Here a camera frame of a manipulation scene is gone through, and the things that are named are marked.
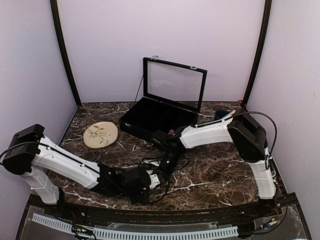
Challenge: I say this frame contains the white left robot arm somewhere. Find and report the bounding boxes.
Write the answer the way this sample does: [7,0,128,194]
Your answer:
[0,124,160,218]

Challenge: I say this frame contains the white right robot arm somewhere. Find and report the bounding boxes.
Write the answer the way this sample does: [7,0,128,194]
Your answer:
[150,111,277,217]

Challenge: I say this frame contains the black display case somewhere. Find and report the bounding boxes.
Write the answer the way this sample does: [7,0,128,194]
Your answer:
[119,57,208,142]

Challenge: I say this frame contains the beige cloth hat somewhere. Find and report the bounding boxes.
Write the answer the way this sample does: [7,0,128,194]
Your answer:
[83,121,118,149]

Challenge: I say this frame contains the dark blue mug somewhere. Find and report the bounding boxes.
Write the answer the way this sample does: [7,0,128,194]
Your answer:
[214,109,230,121]

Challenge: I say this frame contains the wooden stick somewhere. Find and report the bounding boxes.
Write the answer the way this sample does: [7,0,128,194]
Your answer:
[222,110,236,120]

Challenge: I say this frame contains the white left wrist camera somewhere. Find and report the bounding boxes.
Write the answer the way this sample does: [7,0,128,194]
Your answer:
[149,174,161,190]

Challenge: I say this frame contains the white slotted cable duct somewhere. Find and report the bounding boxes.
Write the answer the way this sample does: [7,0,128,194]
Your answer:
[31,213,239,240]

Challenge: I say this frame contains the black front frame rail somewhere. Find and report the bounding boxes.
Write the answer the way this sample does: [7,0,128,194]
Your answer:
[27,193,298,227]

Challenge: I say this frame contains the black right corner post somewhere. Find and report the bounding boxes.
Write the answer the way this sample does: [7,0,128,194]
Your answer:
[241,0,272,109]

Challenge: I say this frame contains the black corner post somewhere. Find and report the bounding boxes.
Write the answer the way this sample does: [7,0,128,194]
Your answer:
[241,0,272,109]
[49,0,82,108]

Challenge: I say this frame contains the black left corner post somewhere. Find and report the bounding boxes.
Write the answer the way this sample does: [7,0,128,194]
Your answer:
[49,0,82,108]

